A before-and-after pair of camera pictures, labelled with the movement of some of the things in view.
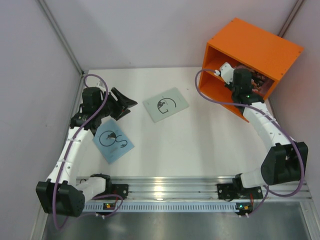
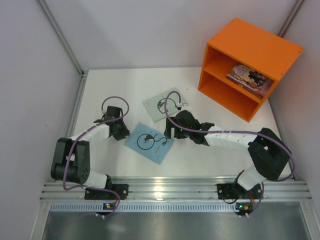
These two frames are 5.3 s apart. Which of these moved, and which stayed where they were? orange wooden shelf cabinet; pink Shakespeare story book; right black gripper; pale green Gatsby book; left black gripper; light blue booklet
Moved: right black gripper; light blue booklet; left black gripper
Stayed: pink Shakespeare story book; pale green Gatsby book; orange wooden shelf cabinet
